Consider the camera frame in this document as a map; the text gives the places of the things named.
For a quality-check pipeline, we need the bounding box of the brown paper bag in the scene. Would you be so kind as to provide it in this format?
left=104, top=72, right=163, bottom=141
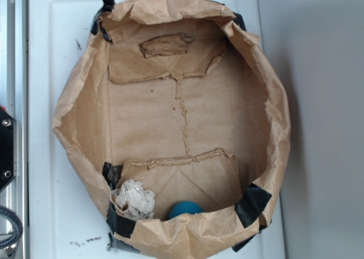
left=52, top=0, right=291, bottom=258

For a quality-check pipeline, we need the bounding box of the black metal bracket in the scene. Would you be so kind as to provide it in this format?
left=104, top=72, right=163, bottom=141
left=0, top=107, right=15, bottom=192

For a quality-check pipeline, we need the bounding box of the crumpled white paper ball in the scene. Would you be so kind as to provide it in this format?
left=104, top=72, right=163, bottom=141
left=111, top=179, right=155, bottom=221

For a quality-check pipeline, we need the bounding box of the white plastic tray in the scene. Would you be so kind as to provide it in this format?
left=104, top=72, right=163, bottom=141
left=28, top=0, right=286, bottom=258

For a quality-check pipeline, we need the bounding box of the aluminium frame rail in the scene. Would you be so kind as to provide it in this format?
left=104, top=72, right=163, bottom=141
left=1, top=0, right=30, bottom=258

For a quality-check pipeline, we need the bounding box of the blue golf ball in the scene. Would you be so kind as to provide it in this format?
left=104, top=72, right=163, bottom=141
left=168, top=200, right=204, bottom=219

